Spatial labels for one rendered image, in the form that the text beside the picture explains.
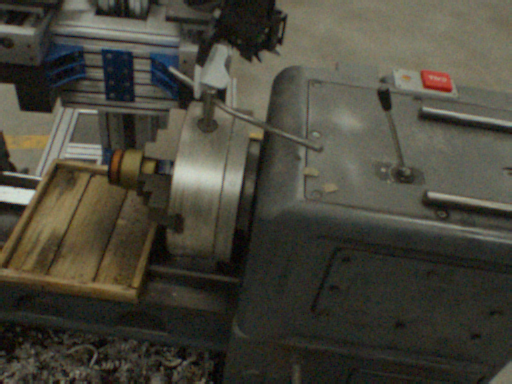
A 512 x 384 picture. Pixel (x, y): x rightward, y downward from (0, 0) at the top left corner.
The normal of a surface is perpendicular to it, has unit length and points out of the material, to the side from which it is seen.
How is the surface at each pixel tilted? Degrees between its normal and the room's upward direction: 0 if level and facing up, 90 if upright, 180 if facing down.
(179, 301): 0
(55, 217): 0
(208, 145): 21
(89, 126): 0
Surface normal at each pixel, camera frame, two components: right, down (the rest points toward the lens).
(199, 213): -0.04, 0.40
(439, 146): 0.12, -0.69
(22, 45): 0.03, 0.72
